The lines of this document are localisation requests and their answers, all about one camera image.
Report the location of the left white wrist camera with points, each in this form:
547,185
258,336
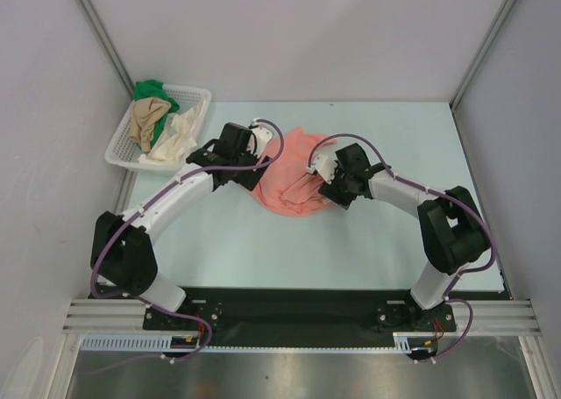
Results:
259,138

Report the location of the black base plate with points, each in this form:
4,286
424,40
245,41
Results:
307,318

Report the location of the cream white t shirt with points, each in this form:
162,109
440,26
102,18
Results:
176,140

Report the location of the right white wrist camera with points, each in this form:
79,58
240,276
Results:
324,166

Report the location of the right aluminium corner post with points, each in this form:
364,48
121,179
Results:
491,36

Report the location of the left aluminium corner post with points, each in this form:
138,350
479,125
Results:
102,36

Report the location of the white plastic basket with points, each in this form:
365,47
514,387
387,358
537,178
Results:
124,152

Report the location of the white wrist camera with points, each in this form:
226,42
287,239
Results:
259,138
324,166

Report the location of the aluminium corner post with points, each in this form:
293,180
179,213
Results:
491,36
102,36

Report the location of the beige t shirt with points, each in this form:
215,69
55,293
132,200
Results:
145,114

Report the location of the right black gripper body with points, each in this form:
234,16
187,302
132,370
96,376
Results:
335,193

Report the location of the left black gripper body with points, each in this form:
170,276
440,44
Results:
246,179

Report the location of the pink t shirt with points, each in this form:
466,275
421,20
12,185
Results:
286,188

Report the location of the green t shirt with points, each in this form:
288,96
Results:
153,88

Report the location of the white slotted cable duct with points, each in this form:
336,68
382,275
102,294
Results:
187,344

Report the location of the aluminium frame rail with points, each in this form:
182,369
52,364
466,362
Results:
490,318

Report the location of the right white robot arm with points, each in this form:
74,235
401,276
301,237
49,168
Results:
453,233

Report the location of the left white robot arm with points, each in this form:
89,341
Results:
123,246

